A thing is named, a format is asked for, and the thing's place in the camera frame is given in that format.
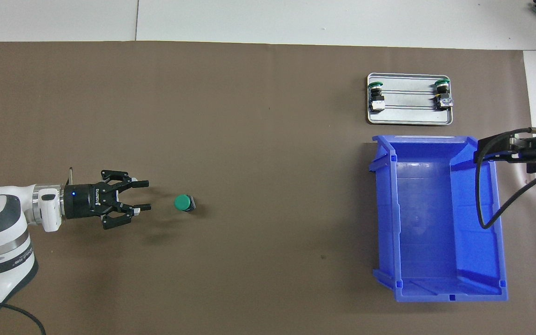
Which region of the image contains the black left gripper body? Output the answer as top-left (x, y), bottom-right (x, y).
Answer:
top-left (62, 184), bottom-right (122, 219)

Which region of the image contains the green push button switch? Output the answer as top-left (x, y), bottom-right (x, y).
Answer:
top-left (369, 81), bottom-right (386, 114)
top-left (432, 80), bottom-right (455, 110)
top-left (174, 194), bottom-right (197, 213)

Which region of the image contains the silver metal tray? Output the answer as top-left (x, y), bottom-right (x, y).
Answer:
top-left (367, 73), bottom-right (454, 126)

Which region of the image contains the blue plastic storage bin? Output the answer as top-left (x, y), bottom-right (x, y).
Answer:
top-left (369, 135), bottom-right (509, 303)

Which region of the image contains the brown paper table mat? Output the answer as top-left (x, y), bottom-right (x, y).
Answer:
top-left (0, 41), bottom-right (536, 335)

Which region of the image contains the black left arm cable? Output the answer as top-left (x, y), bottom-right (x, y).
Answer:
top-left (0, 167), bottom-right (74, 335)

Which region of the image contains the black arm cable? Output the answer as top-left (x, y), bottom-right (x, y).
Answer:
top-left (0, 167), bottom-right (74, 335)
top-left (476, 127), bottom-right (536, 229)

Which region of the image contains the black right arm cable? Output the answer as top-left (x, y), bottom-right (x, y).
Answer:
top-left (476, 127), bottom-right (536, 229)

